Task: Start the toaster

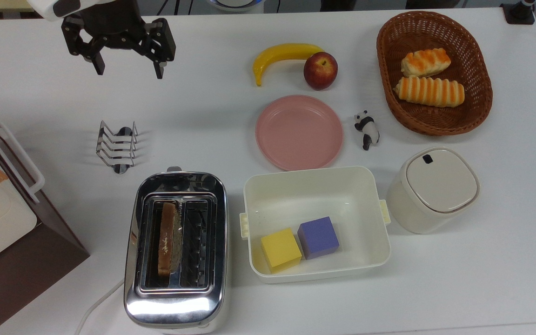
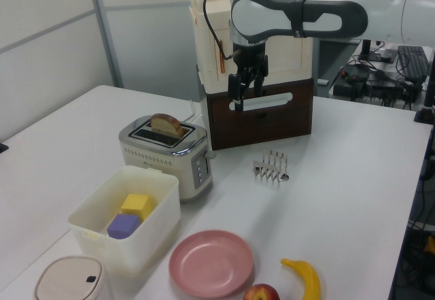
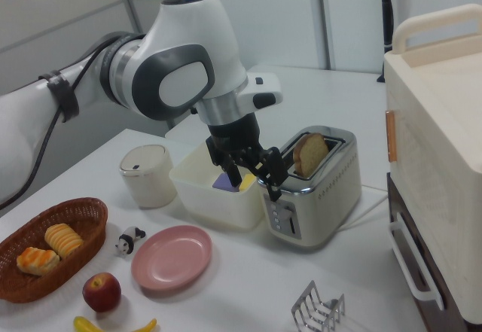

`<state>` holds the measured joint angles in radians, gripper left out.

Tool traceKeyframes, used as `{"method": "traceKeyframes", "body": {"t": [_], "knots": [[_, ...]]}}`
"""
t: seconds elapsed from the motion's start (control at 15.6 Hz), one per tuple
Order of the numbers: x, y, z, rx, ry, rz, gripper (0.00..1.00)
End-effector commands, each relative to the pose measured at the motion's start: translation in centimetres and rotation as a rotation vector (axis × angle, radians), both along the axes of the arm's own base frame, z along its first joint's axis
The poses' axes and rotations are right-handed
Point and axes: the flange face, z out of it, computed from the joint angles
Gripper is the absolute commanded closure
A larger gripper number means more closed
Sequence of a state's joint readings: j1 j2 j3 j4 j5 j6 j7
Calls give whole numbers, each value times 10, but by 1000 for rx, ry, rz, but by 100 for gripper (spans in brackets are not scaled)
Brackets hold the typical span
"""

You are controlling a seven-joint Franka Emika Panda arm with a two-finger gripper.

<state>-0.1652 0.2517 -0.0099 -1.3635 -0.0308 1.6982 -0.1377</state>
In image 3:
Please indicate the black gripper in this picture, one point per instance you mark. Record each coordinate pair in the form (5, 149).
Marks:
(233, 136)

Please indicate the cream and chrome toaster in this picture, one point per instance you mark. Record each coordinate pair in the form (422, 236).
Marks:
(331, 196)

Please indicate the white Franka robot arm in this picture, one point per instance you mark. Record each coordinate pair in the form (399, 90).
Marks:
(188, 46)

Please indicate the yellow foam block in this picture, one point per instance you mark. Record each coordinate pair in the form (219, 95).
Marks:
(248, 181)

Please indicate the purple foam block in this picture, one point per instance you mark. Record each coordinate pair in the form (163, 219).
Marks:
(222, 183)

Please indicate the white plastic storage bin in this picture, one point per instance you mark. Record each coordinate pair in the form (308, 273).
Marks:
(218, 208)

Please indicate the toasted bread slice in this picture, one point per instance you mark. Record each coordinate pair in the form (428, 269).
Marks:
(310, 157)

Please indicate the small cream trash can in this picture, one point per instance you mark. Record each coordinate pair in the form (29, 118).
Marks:
(148, 179)

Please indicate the pink plate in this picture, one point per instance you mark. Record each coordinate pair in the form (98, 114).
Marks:
(171, 258)

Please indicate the panda figurine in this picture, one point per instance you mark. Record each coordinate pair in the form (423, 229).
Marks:
(128, 238)

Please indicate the metal toast rack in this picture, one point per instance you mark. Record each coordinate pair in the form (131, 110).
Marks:
(320, 309)

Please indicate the red apple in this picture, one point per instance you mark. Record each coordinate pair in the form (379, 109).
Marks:
(101, 292)

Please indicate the striped yellow bread roll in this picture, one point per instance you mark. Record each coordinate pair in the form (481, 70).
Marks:
(63, 239)

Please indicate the brown wicker basket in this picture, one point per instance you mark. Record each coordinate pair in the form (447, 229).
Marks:
(75, 271)

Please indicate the yellow banana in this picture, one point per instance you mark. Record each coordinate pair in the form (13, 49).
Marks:
(90, 326)

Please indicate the orange glazed bread piece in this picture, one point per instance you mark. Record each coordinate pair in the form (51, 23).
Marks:
(37, 261)

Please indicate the dark brown wooden base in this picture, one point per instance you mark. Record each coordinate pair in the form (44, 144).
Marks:
(448, 317)

